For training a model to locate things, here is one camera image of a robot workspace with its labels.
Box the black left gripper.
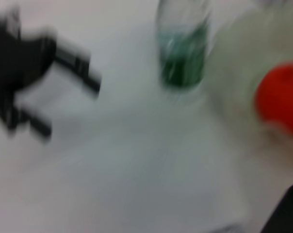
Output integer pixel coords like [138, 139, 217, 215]
[0, 9, 103, 143]

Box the red orange fruit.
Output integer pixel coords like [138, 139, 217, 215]
[255, 62, 293, 136]

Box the black mesh pen holder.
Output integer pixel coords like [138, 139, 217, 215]
[260, 180, 293, 233]

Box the clear water bottle green label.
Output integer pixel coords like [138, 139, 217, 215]
[155, 0, 212, 90]

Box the pale green glass fruit bowl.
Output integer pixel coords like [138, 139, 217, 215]
[206, 4, 293, 149]

